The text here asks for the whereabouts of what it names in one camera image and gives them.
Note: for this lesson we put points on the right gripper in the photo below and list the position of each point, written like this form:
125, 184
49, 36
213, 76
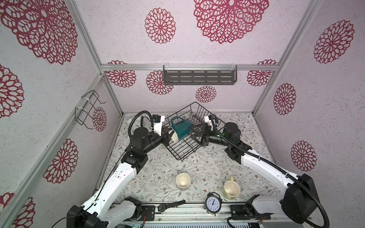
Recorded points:
204, 135

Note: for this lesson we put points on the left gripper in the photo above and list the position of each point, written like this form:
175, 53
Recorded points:
165, 136

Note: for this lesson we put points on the dark green mug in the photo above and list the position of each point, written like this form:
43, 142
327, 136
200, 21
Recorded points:
179, 129

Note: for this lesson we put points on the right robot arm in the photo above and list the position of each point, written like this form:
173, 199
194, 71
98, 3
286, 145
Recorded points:
300, 198

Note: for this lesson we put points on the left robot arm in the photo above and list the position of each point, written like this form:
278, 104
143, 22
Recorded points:
96, 211

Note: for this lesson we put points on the cream cup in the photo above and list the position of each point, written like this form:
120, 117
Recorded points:
183, 181

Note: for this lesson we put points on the light green mug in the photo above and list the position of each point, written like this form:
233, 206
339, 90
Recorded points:
231, 189

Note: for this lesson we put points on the black alarm clock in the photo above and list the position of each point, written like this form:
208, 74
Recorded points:
213, 203

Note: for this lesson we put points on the black wristwatch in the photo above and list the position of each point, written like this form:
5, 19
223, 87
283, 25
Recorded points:
164, 206

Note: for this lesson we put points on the black wire dish rack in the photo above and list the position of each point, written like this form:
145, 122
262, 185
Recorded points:
194, 112

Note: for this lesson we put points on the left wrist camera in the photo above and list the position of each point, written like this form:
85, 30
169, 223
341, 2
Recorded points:
158, 122

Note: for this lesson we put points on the grey wall shelf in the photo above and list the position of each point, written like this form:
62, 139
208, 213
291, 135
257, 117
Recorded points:
179, 77

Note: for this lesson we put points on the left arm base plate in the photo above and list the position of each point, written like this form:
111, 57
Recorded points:
147, 213

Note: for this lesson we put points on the black wire wall basket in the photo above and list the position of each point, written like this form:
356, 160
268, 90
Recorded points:
91, 115

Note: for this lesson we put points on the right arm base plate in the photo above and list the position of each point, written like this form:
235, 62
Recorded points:
246, 211

